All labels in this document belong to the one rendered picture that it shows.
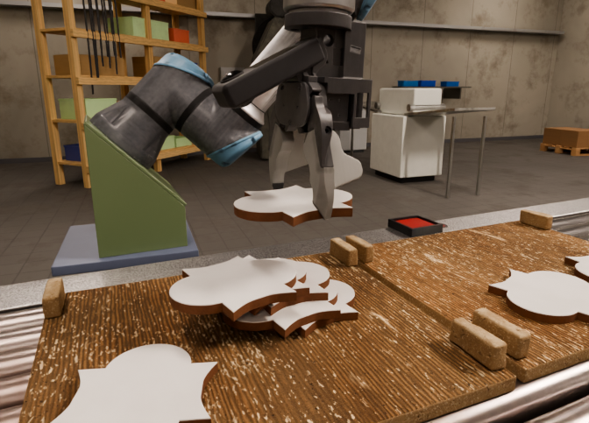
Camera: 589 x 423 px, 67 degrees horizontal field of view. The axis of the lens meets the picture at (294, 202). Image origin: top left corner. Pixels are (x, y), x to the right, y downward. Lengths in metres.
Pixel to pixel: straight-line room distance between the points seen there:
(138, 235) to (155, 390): 0.56
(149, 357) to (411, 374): 0.24
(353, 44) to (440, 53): 9.93
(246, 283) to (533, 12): 11.80
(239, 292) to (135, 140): 0.54
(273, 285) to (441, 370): 0.18
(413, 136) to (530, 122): 6.76
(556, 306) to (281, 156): 0.36
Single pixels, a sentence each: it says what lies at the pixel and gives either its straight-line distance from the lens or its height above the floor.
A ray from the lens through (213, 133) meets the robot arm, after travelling 0.93.
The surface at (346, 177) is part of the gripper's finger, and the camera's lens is 0.47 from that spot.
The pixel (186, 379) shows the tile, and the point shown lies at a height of 0.95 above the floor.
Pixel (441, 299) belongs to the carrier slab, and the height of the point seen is 0.94.
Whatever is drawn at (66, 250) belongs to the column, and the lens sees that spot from 1.02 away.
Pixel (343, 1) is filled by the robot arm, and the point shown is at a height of 1.27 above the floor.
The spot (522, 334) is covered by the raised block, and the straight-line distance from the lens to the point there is 0.49.
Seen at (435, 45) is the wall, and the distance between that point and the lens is 10.36.
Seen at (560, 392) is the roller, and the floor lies 0.91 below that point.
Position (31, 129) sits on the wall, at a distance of 8.51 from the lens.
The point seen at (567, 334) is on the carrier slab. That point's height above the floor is 0.94.
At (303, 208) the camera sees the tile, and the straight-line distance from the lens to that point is 0.46.
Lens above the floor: 1.19
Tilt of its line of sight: 14 degrees down
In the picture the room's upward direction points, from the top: straight up
